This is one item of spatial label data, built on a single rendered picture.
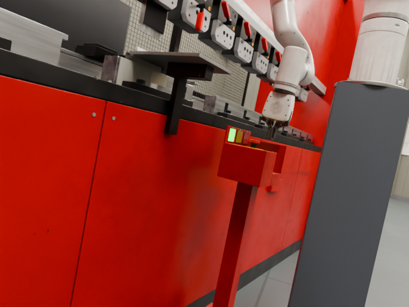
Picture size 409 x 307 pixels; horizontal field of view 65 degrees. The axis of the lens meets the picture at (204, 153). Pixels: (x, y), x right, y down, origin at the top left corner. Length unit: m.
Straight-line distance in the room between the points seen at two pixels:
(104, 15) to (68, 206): 1.06
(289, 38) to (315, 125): 1.82
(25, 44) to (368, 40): 0.85
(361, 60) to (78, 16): 1.13
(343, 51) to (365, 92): 2.21
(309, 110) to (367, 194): 2.19
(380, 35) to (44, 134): 0.86
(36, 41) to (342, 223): 0.87
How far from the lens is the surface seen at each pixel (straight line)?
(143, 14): 1.12
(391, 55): 1.01
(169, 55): 0.94
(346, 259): 0.96
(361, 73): 0.99
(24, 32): 0.86
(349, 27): 3.21
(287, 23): 1.29
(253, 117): 1.78
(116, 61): 1.00
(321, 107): 3.05
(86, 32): 1.60
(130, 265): 1.05
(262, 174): 1.06
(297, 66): 1.21
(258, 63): 1.73
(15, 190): 0.75
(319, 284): 0.98
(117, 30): 1.71
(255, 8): 1.68
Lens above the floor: 0.79
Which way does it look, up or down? 3 degrees down
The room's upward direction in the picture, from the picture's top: 11 degrees clockwise
